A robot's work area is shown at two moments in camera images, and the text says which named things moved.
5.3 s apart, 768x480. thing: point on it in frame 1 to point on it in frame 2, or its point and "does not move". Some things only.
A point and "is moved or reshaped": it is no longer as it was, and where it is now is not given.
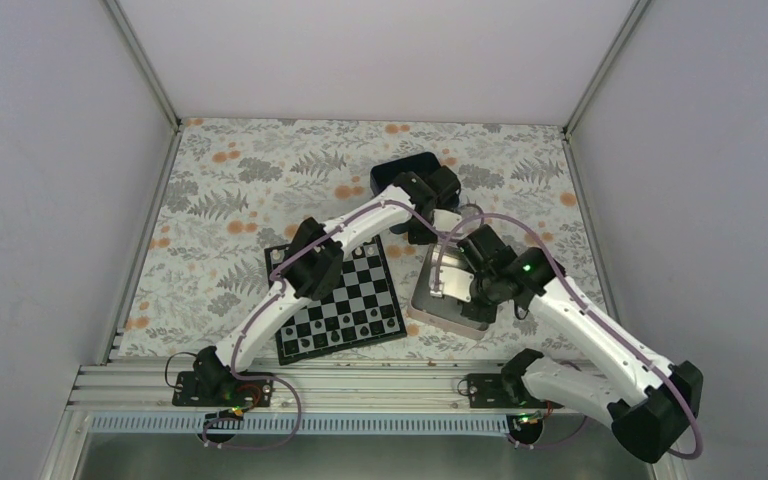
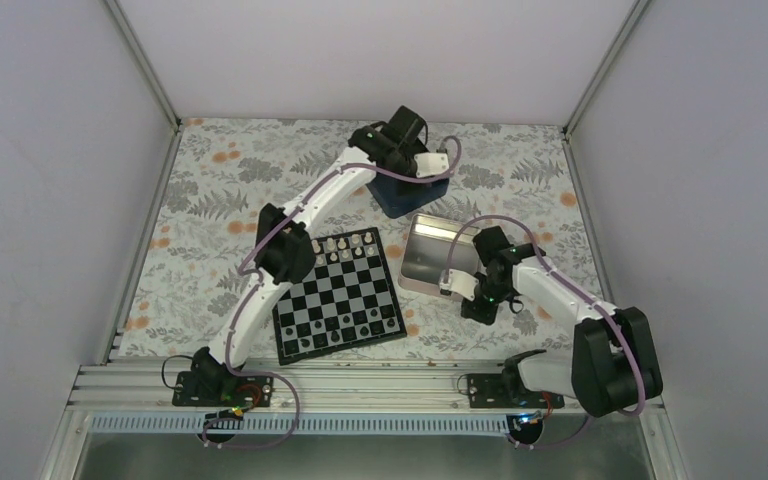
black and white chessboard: (364, 308) does not move
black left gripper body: (415, 236) to (401, 162)
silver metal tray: (438, 311) is moved or reshaped
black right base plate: (489, 390) does not move
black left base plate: (220, 389) does not move
